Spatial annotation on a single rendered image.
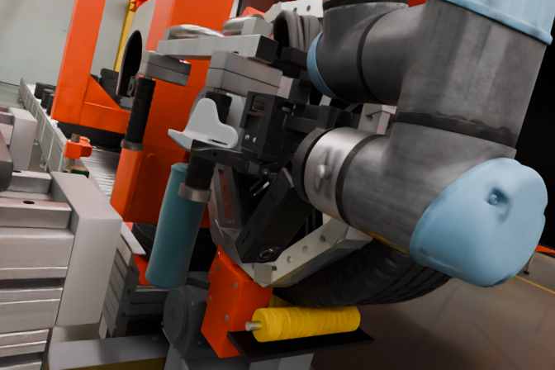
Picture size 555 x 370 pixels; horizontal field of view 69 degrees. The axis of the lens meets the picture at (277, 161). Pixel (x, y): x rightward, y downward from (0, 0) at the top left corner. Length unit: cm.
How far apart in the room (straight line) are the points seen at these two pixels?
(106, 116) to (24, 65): 1067
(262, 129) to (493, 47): 21
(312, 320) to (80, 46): 250
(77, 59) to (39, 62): 1069
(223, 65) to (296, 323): 50
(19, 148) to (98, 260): 50
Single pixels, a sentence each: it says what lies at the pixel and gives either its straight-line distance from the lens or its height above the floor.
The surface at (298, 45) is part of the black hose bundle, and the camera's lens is 57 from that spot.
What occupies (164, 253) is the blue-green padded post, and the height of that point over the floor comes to 56.
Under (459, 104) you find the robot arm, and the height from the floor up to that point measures 91.
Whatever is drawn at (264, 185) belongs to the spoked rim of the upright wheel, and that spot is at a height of 72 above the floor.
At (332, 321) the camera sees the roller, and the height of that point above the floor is 52.
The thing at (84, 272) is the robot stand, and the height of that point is 73.
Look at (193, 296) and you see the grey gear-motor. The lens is 111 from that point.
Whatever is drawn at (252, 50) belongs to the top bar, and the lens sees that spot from 54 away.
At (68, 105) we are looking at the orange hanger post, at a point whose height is 64.
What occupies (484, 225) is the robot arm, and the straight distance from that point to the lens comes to 23.
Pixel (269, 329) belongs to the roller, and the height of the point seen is 52.
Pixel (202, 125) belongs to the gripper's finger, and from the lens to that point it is 44.
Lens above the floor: 88
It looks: 5 degrees down
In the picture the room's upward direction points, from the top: 15 degrees clockwise
